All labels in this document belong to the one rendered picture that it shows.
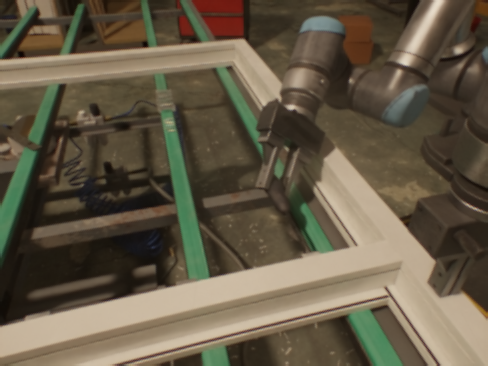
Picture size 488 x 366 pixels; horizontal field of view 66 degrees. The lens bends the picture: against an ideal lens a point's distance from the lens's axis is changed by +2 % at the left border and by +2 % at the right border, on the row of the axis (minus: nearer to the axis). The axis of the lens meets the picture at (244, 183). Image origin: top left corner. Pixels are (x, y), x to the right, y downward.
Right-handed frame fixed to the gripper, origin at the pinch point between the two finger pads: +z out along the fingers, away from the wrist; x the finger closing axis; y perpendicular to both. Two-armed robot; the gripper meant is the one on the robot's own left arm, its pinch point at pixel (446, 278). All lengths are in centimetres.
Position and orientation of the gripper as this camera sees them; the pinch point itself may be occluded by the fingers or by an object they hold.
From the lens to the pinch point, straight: 56.9
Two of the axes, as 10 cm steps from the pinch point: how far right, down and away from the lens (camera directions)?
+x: 9.7, -1.7, 1.9
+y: 2.5, 5.9, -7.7
